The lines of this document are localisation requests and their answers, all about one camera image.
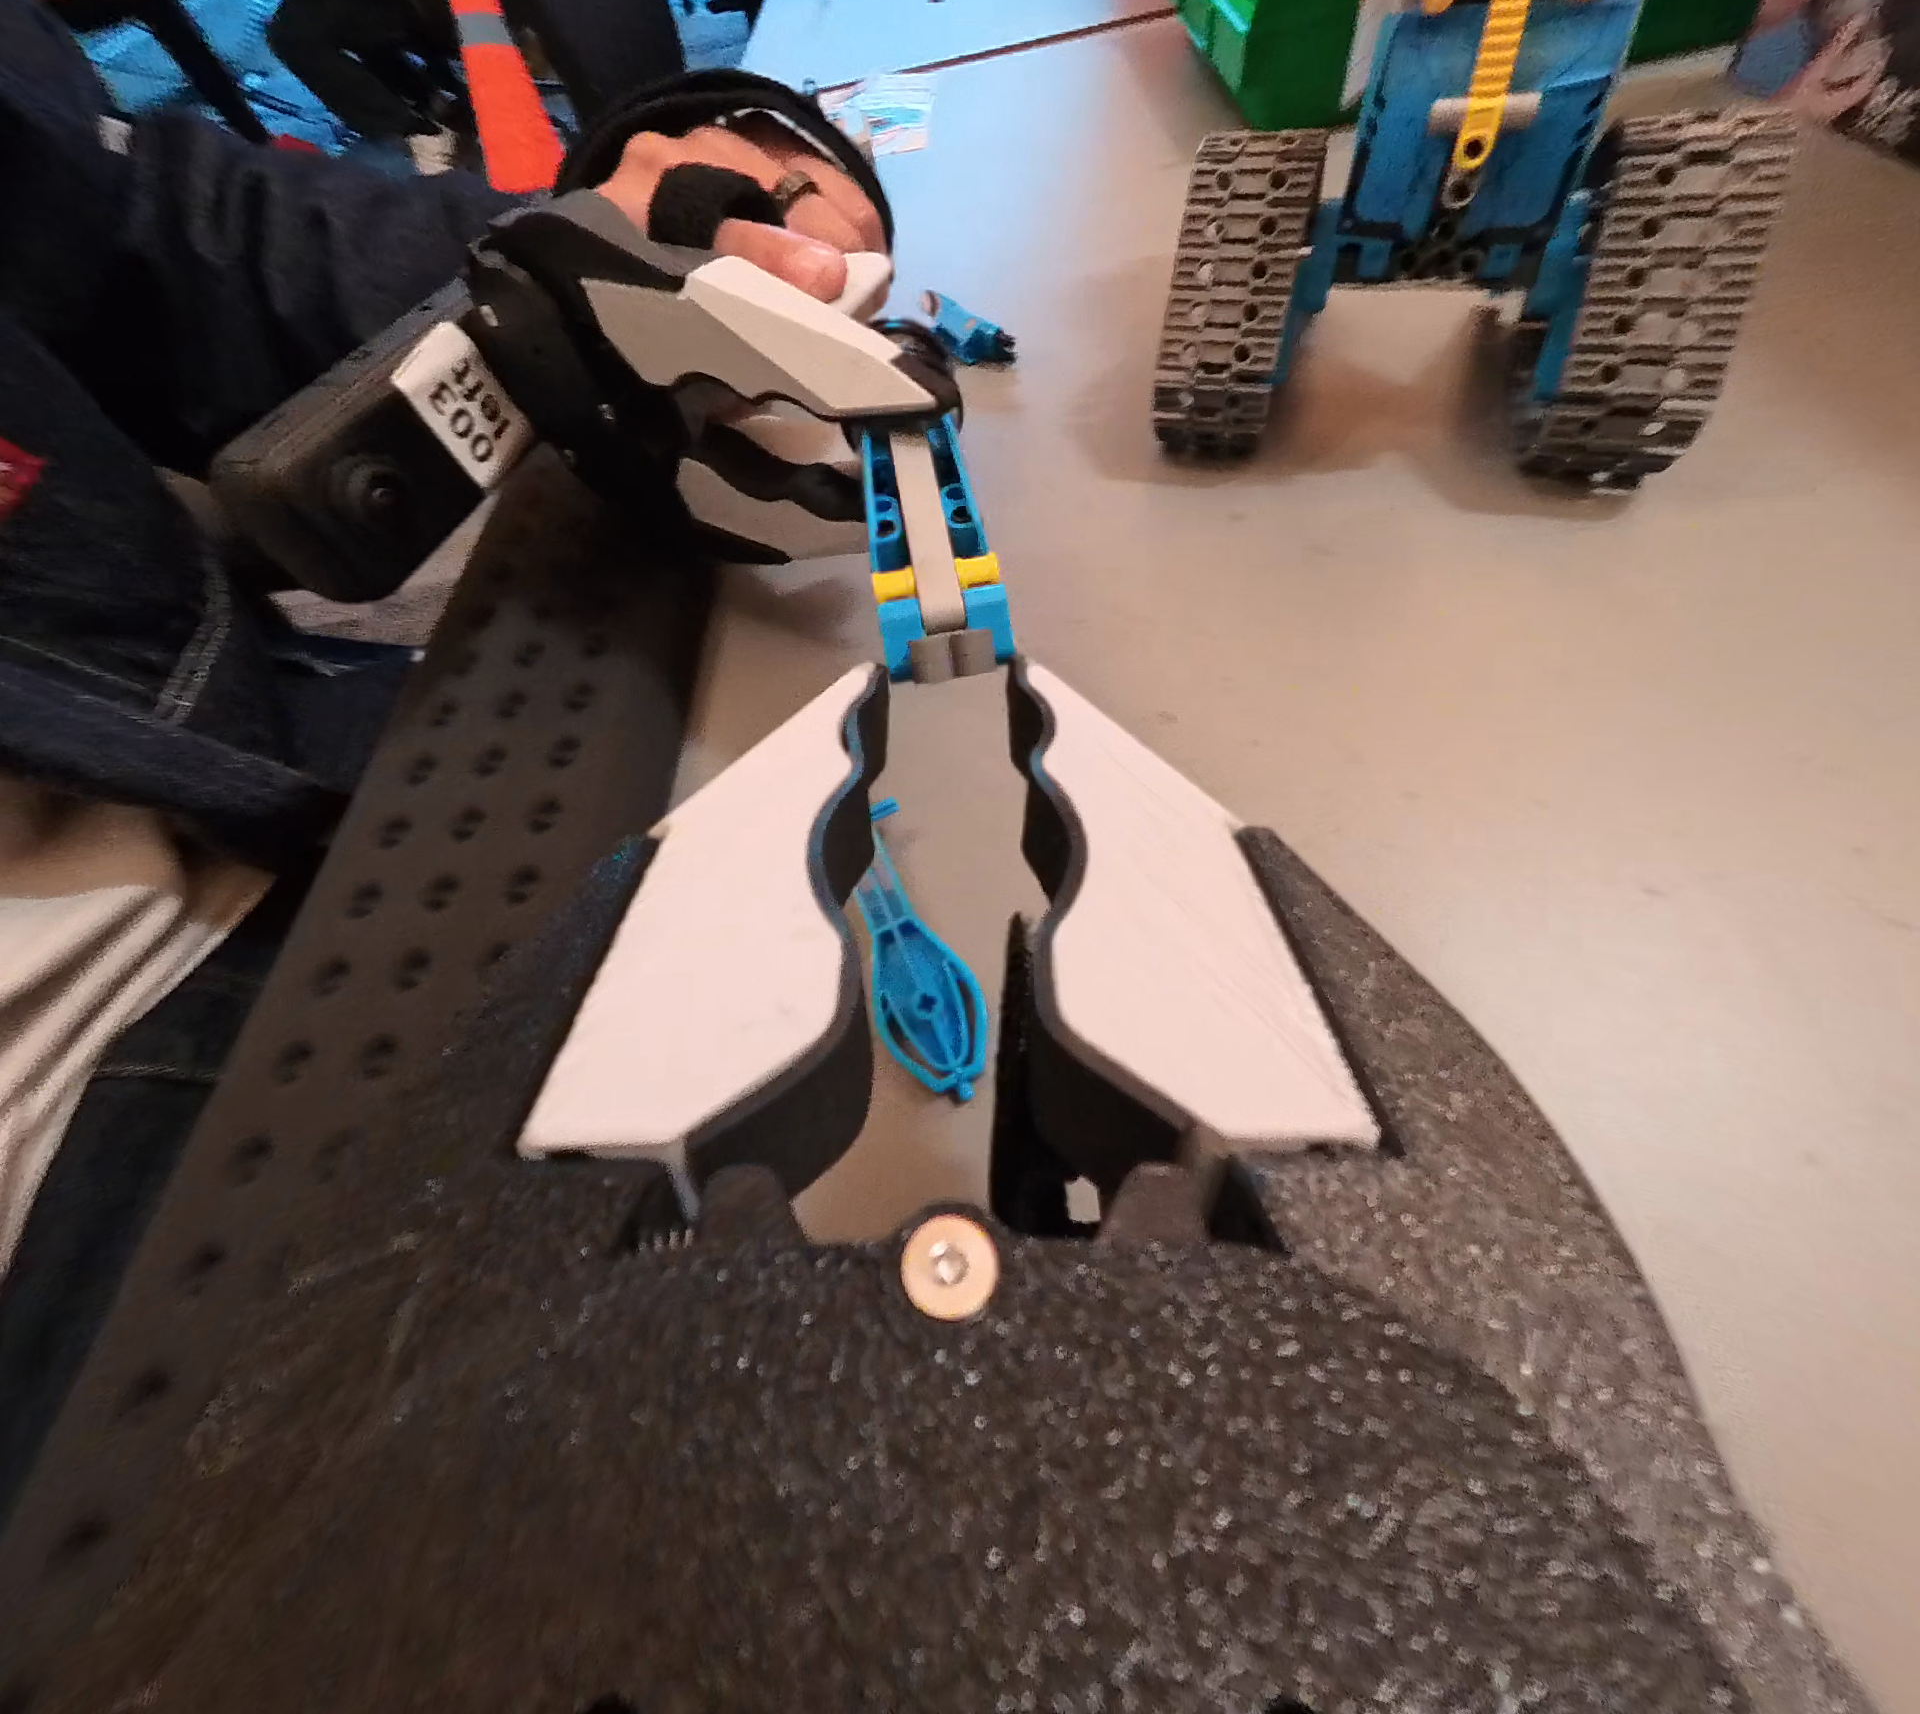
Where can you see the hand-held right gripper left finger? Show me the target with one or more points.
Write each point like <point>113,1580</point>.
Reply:
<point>705,979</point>

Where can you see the person's leg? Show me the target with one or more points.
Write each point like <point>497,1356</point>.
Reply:
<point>91,1218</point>

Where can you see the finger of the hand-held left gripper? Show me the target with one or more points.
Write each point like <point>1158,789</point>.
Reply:
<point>750,327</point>
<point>735,514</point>

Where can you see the black dimpled mat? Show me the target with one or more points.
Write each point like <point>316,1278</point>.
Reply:
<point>494,725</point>

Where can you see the white desk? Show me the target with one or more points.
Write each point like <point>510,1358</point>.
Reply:
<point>1425,768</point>

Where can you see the blue brick separator tool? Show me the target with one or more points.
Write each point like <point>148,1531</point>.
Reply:
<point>919,995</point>

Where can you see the blue round brick piece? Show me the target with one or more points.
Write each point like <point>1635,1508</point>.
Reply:
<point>969,327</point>

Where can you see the blue tracked toy robot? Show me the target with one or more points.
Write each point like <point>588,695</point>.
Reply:
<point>1501,168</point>

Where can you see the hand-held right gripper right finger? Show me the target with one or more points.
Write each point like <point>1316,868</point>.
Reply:
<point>1201,979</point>

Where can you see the blue grey brick assembly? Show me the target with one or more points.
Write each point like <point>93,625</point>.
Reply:
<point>938,544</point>

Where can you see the person's left hand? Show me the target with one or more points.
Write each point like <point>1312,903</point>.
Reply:
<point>810,252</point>

